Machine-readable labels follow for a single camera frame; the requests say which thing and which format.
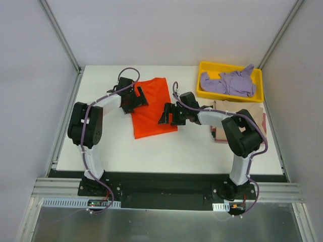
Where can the beige folded t shirt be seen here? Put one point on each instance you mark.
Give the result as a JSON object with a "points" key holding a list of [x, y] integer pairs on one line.
{"points": [[252, 107]]}

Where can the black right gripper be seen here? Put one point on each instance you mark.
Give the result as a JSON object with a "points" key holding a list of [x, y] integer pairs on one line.
{"points": [[170, 114]]}

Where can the left aluminium frame post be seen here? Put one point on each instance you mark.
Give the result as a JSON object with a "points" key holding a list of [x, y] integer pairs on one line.
{"points": [[59, 34]]}

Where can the right white cable duct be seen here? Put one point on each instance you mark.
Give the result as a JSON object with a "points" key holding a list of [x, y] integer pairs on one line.
{"points": [[221, 207]]}

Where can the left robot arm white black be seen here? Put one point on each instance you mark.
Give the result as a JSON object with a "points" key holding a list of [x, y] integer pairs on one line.
{"points": [[86, 129]]}

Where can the orange t shirt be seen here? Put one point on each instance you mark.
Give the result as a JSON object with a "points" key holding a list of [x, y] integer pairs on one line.
{"points": [[145, 118]]}

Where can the left white cable duct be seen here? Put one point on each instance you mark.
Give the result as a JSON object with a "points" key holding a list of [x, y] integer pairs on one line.
{"points": [[80, 203]]}

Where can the purple t shirt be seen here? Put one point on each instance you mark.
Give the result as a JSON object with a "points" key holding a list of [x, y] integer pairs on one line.
{"points": [[235, 83]]}

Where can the yellow plastic bin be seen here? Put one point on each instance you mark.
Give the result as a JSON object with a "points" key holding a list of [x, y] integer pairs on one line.
{"points": [[214, 70]]}

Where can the aluminium frame post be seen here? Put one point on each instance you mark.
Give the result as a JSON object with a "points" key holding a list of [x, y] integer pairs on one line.
{"points": [[297, 5], [59, 34]]}

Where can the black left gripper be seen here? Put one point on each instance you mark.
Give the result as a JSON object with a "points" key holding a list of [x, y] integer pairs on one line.
{"points": [[136, 99]]}

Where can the right aluminium frame post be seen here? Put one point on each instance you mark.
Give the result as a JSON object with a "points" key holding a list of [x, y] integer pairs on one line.
{"points": [[297, 5]]}

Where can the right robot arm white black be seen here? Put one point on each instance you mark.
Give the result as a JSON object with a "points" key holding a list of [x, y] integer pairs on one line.
{"points": [[243, 135]]}

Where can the white cable duct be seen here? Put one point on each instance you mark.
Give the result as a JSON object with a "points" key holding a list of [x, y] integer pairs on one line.
{"points": [[80, 203], [221, 207]]}

